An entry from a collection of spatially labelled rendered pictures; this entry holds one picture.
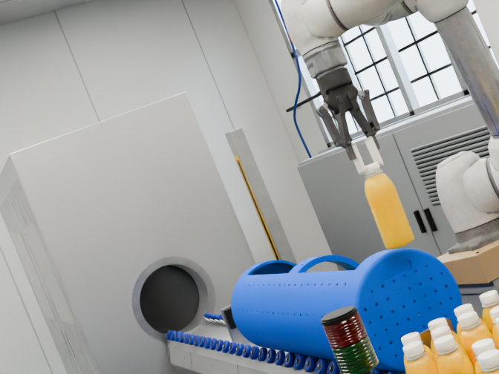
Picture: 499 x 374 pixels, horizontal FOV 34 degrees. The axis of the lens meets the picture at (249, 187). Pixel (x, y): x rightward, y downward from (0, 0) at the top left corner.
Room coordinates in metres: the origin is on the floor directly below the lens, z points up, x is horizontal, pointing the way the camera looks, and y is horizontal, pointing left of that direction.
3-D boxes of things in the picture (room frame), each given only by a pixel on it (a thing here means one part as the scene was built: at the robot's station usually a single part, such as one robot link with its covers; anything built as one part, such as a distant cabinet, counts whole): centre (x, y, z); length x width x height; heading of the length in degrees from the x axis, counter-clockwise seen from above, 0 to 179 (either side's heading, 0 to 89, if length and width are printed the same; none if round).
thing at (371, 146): (1.83, -0.29, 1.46); 0.03 x 0.01 x 0.07; 18
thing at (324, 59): (1.84, -0.27, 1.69); 0.09 x 0.09 x 0.06
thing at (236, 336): (3.05, 0.22, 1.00); 0.10 x 0.04 x 0.15; 111
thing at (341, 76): (1.84, -0.27, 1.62); 0.08 x 0.07 x 0.09; 108
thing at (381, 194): (1.82, -0.27, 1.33); 0.07 x 0.07 x 0.19
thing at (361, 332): (1.33, -0.06, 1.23); 0.06 x 0.06 x 0.04
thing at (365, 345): (1.33, -0.06, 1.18); 0.06 x 0.06 x 0.05
